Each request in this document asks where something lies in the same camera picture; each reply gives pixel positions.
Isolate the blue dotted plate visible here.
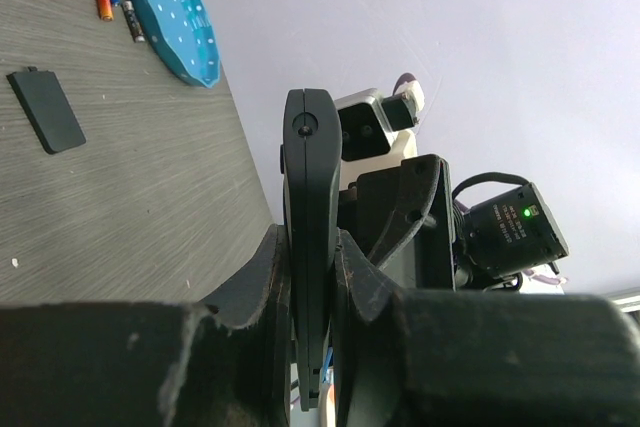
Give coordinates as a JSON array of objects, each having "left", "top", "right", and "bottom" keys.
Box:
[{"left": 131, "top": 0, "right": 220, "bottom": 89}]

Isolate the black remote control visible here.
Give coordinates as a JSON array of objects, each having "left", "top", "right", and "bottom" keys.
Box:
[{"left": 281, "top": 89, "right": 342, "bottom": 412}]

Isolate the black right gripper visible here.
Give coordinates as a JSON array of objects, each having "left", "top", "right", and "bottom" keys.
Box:
[{"left": 339, "top": 154, "right": 456, "bottom": 291}]

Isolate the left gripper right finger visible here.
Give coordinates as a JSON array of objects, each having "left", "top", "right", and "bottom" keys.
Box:
[{"left": 332, "top": 230, "right": 405, "bottom": 426}]

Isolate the black battery near plate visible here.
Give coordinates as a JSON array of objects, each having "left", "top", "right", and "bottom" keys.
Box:
[{"left": 121, "top": 1, "right": 146, "bottom": 43}]

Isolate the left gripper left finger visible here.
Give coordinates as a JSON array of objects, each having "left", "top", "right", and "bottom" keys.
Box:
[{"left": 198, "top": 225, "right": 292, "bottom": 426}]

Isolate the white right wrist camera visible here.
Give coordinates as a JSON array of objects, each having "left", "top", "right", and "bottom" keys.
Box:
[{"left": 335, "top": 80, "right": 425, "bottom": 190}]

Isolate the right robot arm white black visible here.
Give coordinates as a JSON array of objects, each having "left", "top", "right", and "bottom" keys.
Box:
[{"left": 338, "top": 154, "right": 569, "bottom": 291}]

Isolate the black battery cover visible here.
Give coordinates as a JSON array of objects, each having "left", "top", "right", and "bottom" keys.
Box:
[{"left": 7, "top": 66, "right": 86, "bottom": 155}]

